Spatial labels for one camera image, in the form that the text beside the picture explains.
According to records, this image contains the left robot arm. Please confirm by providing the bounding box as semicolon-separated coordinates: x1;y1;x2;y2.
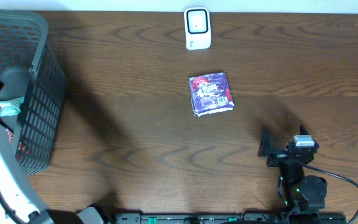
0;82;115;224

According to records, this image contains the red orange snack bar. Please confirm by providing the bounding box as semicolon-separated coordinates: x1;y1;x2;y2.
6;130;32;162

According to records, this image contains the white barcode scanner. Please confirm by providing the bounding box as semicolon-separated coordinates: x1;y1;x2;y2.
183;7;212;50

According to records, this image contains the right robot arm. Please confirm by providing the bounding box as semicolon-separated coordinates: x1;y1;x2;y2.
257;126;327;224

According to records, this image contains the grey plastic mesh basket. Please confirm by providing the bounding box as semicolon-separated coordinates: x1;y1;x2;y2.
0;10;67;175

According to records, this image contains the purple tissue pack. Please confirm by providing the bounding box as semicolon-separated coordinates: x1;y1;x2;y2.
188;72;234;117

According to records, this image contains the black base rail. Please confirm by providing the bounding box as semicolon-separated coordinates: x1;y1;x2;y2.
114;210;347;224

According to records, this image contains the mint green wipes pack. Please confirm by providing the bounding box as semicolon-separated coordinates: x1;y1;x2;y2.
0;97;24;117

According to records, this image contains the right black cable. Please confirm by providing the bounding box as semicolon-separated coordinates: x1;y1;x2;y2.
289;152;358;224

